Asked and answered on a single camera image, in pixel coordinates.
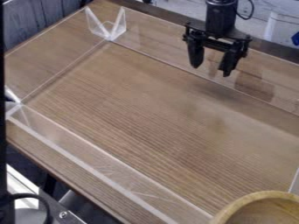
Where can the brown wooden bowl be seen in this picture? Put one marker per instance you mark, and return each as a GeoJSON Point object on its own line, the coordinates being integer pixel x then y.
{"type": "Point", "coordinates": [267, 207]}

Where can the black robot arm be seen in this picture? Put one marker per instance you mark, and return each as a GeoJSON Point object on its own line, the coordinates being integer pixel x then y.
{"type": "Point", "coordinates": [220, 17]}

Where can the white container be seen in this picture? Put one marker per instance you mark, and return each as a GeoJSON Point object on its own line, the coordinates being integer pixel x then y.
{"type": "Point", "coordinates": [280, 28]}

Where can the clear acrylic tray wall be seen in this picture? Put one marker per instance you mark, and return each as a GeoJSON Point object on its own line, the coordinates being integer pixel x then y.
{"type": "Point", "coordinates": [159, 141]}

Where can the grey metal bracket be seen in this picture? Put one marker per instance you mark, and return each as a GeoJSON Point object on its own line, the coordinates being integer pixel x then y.
{"type": "Point", "coordinates": [61, 215]}

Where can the blue object at edge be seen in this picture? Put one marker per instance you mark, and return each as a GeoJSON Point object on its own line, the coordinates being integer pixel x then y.
{"type": "Point", "coordinates": [295, 39]}

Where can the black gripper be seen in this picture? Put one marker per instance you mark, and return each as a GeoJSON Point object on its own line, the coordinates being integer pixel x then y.
{"type": "Point", "coordinates": [232, 44]}

